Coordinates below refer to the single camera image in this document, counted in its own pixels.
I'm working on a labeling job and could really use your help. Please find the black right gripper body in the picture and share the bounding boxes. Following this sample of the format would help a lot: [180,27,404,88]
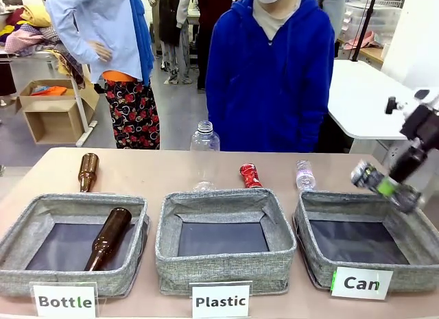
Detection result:
[388,137,430,185]

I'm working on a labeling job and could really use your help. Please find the crushed dark can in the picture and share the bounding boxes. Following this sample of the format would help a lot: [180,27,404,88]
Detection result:
[349,159,423,215]

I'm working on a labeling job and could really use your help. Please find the grey fabric basket can label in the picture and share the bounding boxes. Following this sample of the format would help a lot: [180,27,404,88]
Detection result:
[292,190,439,294]

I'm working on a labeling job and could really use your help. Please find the white sign reading Can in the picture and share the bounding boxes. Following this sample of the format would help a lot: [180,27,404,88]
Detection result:
[329,266,394,302]

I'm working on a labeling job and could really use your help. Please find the crushed red can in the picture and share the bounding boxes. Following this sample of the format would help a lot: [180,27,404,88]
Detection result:
[239,163,264,190]

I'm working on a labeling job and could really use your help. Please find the grey fabric basket plastic label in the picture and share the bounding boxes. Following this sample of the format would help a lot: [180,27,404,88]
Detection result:
[154,188,298,296]

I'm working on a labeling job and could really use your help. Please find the grey fabric basket bottle label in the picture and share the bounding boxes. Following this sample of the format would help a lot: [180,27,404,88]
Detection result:
[0,193,151,298]

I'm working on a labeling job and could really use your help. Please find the hand of light-blue-shirt person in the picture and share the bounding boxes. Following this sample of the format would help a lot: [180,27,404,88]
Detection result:
[86,40,114,64]

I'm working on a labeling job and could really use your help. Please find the small clear plastic bottle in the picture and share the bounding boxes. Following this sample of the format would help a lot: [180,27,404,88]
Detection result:
[295,159,317,192]

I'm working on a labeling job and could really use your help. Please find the white rounded table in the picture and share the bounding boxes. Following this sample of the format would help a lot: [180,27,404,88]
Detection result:
[327,58,418,141]

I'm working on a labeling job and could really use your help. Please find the pink cloth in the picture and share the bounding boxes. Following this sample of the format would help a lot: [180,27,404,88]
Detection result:
[343,30,382,51]

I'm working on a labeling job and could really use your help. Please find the black stand pole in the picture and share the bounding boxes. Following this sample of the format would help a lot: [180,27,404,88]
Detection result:
[351,0,380,62]

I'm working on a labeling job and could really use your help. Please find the clear plastic storage boxes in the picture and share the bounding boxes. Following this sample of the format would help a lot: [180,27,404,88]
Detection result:
[344,0,403,36]

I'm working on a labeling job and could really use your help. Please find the person in blue hoodie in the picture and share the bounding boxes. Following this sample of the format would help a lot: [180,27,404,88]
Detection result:
[204,0,337,154]

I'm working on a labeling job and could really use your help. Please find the person in grey top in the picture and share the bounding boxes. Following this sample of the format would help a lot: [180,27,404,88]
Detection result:
[304,0,348,43]

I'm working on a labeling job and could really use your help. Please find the large clear plastic bottle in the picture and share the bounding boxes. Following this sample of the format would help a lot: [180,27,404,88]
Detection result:
[189,119,222,193]

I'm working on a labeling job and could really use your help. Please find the white sign reading Plastic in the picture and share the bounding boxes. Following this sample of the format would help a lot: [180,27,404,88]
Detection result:
[189,281,253,319]

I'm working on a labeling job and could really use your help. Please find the person in dark red clothes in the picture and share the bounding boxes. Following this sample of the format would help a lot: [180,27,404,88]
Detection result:
[195,0,248,91]

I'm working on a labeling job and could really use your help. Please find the person in dark apron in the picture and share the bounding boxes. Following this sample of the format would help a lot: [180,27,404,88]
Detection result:
[158,0,193,86]

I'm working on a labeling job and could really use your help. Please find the long brown glass bottle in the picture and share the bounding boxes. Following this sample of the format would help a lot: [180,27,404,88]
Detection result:
[84,206,133,272]

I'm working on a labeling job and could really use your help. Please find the blue hanging cloth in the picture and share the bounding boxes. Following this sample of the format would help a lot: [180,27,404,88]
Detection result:
[128,0,156,87]

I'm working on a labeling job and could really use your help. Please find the short brown glass bottle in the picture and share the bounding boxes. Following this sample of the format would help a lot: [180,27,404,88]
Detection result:
[78,152,101,193]

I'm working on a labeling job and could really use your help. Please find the white table with metal leg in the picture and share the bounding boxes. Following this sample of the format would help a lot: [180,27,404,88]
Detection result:
[0,46,99,148]

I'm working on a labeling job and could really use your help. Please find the person in light blue shirt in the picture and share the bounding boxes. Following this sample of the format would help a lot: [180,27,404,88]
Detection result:
[45,0,161,151]

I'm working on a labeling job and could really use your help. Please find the white sign reading Bottle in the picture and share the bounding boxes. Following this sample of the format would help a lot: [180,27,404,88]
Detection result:
[29,281,99,319]

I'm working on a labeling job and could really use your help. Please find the open cardboard box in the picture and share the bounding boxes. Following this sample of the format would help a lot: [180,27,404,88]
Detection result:
[14,79,101,145]

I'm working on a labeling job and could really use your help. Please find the orange cloth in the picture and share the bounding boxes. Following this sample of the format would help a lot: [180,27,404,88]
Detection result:
[32,85,69,97]

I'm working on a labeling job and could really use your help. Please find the pile of colourful clothes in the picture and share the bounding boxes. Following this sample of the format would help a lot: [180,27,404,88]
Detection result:
[0,2,63,56]

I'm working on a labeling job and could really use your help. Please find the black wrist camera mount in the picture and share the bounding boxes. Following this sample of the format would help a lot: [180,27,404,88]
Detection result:
[400,105,439,149]

